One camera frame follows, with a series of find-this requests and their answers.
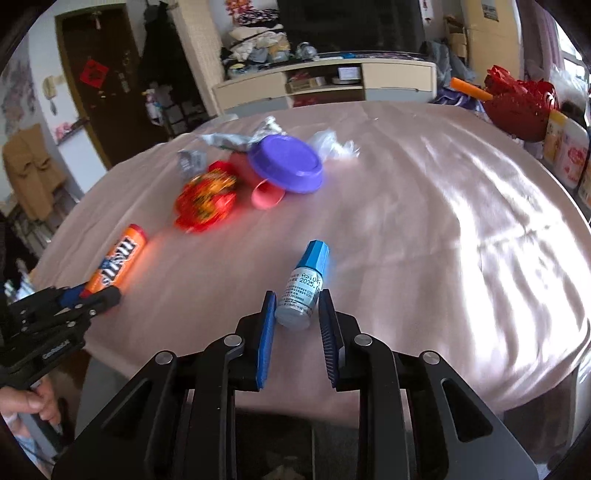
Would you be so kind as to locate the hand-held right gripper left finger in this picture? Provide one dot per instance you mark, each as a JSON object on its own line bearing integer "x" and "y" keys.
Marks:
{"x": 265, "y": 344}

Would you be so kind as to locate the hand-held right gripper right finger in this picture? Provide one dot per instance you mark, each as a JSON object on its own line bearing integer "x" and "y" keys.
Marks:
{"x": 327, "y": 341}

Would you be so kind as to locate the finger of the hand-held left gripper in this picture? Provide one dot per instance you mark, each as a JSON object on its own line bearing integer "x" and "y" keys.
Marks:
{"x": 69, "y": 295}
{"x": 104, "y": 300}

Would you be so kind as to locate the orange candy tube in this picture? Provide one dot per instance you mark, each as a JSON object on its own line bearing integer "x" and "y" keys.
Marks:
{"x": 121, "y": 256}

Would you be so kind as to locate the small blue cap bottle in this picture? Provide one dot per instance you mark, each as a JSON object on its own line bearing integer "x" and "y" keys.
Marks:
{"x": 300, "y": 286}

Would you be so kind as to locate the grey foil wrapper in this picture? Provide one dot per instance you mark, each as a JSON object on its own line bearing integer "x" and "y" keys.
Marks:
{"x": 191, "y": 161}

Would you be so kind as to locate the silver foil packet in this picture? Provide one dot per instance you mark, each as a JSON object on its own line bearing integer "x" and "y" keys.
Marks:
{"x": 226, "y": 140}

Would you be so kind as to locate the person's left hand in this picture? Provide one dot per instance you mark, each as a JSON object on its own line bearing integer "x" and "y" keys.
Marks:
{"x": 39, "y": 399}

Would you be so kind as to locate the brown hanging coat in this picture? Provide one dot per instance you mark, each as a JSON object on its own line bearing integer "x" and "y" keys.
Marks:
{"x": 30, "y": 170}

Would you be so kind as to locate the red snack wrapper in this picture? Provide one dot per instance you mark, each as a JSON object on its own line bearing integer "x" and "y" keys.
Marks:
{"x": 205, "y": 198}

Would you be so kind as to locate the pink cup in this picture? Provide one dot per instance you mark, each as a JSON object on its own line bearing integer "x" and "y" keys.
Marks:
{"x": 267, "y": 197}

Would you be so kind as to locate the pink tablecloth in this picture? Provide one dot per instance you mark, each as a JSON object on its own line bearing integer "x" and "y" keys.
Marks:
{"x": 415, "y": 221}

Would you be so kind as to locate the dark brown door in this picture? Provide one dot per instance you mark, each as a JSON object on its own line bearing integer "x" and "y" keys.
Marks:
{"x": 111, "y": 120}

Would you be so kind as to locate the purple round lid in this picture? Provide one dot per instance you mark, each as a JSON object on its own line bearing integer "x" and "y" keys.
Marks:
{"x": 286, "y": 161}

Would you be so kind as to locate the clear plastic wrap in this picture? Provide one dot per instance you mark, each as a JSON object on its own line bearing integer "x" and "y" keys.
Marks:
{"x": 332, "y": 145}

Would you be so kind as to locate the red door decoration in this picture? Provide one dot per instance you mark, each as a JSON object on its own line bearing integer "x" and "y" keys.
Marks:
{"x": 94, "y": 72}

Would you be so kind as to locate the black hanging coat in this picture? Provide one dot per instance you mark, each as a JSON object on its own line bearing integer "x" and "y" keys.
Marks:
{"x": 159, "y": 60}

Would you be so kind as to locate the purple bag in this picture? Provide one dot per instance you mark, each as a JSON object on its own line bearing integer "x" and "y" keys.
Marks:
{"x": 455, "y": 99}

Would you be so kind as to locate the beige television cabinet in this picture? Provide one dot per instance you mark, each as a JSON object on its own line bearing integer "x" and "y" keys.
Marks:
{"x": 397, "y": 76}

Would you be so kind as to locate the glass ball ornament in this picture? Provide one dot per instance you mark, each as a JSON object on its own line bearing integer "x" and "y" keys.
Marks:
{"x": 305, "y": 50}

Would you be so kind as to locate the pile of clothes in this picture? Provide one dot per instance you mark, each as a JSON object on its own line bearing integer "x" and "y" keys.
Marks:
{"x": 256, "y": 46}

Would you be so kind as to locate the red plastic basket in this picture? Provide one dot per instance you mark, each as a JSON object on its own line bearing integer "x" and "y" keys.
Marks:
{"x": 521, "y": 110}

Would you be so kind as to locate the black television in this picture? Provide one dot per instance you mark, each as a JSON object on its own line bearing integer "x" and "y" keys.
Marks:
{"x": 351, "y": 23}

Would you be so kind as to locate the cardboard box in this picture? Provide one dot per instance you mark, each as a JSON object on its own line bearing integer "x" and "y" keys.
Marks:
{"x": 457, "y": 37}

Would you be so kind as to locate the white wall intercom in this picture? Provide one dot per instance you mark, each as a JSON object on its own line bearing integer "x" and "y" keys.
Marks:
{"x": 50, "y": 86}

